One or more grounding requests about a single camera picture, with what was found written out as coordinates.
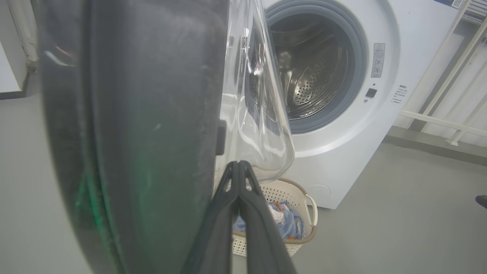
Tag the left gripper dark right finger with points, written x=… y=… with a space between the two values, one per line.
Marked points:
x=262 y=239

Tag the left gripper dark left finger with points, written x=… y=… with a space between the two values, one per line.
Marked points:
x=217 y=236

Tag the black round glass washer door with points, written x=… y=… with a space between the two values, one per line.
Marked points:
x=152 y=114

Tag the white front-load washing machine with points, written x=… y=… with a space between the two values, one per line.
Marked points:
x=361 y=144

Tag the dark label sticker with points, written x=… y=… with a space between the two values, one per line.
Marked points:
x=451 y=3

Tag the cream perforated basket brown rim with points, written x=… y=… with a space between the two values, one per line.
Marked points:
x=293 y=194

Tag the round white filter cover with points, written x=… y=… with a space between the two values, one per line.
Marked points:
x=323 y=194

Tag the white metal rack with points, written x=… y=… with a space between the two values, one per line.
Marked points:
x=441 y=121

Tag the white wall pipe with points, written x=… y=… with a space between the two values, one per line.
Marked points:
x=21 y=34

